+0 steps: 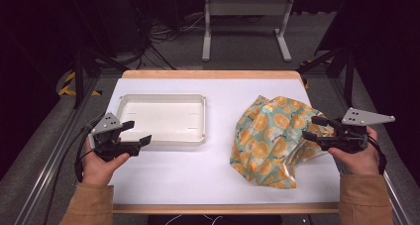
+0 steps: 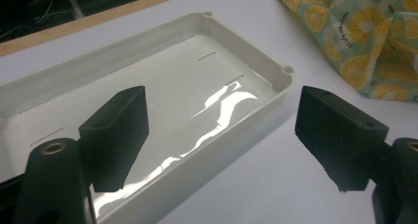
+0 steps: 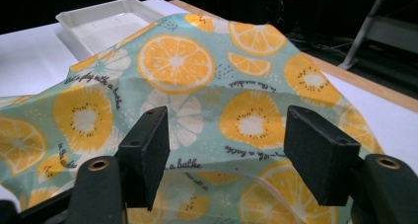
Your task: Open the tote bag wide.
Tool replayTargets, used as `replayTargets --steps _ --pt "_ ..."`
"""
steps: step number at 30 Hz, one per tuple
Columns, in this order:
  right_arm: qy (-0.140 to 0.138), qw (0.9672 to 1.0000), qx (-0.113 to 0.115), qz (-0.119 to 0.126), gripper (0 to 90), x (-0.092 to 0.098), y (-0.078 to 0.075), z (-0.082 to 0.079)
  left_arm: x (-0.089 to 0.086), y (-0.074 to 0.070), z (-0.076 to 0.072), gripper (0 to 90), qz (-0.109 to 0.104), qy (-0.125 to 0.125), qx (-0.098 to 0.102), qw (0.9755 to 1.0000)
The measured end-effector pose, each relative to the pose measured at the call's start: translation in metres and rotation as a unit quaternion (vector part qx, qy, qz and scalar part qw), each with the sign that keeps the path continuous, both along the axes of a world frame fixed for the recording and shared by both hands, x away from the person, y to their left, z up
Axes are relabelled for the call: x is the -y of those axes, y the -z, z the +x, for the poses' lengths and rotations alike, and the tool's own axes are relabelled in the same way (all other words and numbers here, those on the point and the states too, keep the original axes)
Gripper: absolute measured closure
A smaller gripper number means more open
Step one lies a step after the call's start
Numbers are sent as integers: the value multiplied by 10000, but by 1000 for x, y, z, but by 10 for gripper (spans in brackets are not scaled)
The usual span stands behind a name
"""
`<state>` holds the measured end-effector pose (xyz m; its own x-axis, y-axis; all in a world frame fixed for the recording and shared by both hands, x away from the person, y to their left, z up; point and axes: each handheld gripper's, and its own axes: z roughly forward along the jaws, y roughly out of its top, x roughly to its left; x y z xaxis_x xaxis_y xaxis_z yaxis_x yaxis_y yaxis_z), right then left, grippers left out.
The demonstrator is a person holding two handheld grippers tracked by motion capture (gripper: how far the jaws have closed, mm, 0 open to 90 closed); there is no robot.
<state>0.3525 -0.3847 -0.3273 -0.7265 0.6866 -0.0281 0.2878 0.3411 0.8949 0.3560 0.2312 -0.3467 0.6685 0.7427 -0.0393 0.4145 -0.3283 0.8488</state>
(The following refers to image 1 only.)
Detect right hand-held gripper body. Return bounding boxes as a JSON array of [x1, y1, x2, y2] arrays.
[[318, 107, 396, 155]]

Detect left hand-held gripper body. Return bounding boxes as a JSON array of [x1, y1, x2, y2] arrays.
[[88, 111, 143, 163]]

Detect white plastic tray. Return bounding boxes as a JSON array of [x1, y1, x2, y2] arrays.
[[115, 92, 208, 147]]

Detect orange-print cloth bag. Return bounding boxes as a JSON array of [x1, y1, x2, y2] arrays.
[[229, 94, 335, 190]]

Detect person's right hand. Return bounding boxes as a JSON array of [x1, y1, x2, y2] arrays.
[[327, 126, 381, 176]]

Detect person's left hand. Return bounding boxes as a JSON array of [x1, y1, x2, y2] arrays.
[[81, 138, 131, 186]]

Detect black metal stand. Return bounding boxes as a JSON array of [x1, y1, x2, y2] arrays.
[[296, 46, 357, 109], [69, 45, 131, 110]]

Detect white table mat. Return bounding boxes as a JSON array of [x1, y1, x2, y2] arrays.
[[106, 77, 343, 206]]

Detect yellow black hazard tape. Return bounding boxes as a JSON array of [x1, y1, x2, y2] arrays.
[[57, 70, 102, 97]]

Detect left hand-held gripper black cable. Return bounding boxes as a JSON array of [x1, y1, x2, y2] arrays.
[[73, 113, 107, 183]]

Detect hand-held gripper black cable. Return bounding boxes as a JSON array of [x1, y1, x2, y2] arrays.
[[366, 133, 388, 175], [73, 113, 107, 183]]

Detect right hand-held gripper black cable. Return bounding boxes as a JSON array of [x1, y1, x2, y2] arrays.
[[366, 133, 388, 175]]

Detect thin black cable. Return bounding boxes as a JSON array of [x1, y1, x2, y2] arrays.
[[43, 132, 87, 225]]

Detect aluminium frame rail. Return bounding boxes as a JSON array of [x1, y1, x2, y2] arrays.
[[330, 75, 414, 225], [13, 75, 101, 225]]

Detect bundle of black cables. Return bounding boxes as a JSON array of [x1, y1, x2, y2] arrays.
[[130, 0, 206, 71]]

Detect thin white cable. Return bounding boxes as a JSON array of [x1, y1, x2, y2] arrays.
[[163, 213, 226, 225]]

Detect white metal table frame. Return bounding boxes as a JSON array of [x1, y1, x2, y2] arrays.
[[201, 0, 297, 62]]

